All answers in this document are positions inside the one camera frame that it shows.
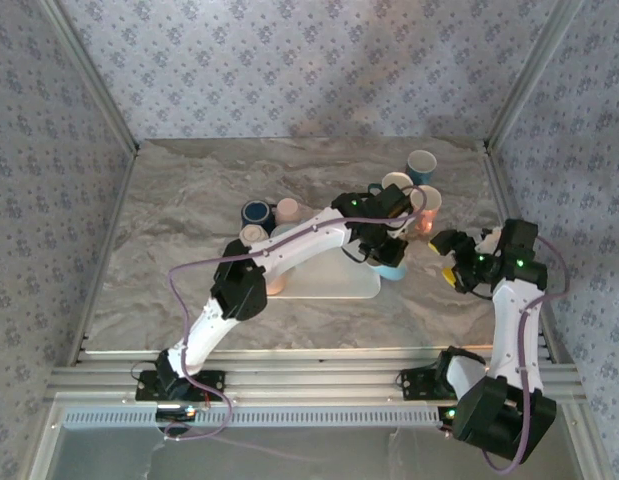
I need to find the light blue mug cream inside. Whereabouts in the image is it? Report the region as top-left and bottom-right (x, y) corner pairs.
(373, 262), (408, 282)

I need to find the dark green mug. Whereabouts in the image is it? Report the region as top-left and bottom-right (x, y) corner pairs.
(367, 172), (415, 201)

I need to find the pink faceted mug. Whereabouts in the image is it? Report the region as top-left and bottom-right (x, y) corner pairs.
(406, 184), (443, 236)

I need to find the medium blue mug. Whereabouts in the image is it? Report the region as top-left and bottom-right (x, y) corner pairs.
(406, 149), (439, 187)

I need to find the light pink mug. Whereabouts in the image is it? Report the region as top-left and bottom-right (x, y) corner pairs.
(274, 197), (310, 226)

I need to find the navy blue mug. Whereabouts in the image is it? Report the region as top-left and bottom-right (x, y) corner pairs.
(240, 199), (279, 235)

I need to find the large peach pink mug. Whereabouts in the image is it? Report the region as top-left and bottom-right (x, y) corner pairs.
(265, 269), (290, 296)

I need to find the cream white faceted mug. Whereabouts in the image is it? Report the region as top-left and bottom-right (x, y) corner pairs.
(238, 223), (268, 249)

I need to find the large light blue ribbed mug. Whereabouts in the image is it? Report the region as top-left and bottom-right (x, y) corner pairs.
(268, 222), (303, 241)

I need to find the white plastic tray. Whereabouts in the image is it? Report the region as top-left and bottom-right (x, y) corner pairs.
(276, 239), (382, 300)

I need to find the small controller board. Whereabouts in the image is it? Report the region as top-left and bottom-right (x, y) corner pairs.
(155, 404), (198, 424)
(437, 405), (463, 432)

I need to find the grey metal panel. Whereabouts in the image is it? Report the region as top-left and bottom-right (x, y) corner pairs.
(53, 424), (578, 480)

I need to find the aluminium table side rail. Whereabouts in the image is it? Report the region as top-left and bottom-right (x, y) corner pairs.
(482, 142), (559, 364)
(68, 142), (143, 369)

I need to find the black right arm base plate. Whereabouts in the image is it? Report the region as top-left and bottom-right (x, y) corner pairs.
(398, 368), (492, 401)

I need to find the aluminium extrusion rail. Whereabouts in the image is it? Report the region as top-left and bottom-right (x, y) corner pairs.
(46, 349), (588, 406)

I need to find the aluminium frame post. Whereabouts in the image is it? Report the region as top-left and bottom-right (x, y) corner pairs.
(38, 0), (141, 154)
(483, 0), (585, 151)

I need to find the grey slotted cable duct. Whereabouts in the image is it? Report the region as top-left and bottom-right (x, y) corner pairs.
(62, 405), (443, 429)

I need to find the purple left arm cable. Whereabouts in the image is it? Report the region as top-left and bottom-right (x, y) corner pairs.
(163, 184), (430, 442)

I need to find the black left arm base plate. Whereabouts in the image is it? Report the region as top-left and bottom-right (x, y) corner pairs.
(135, 368), (226, 403)

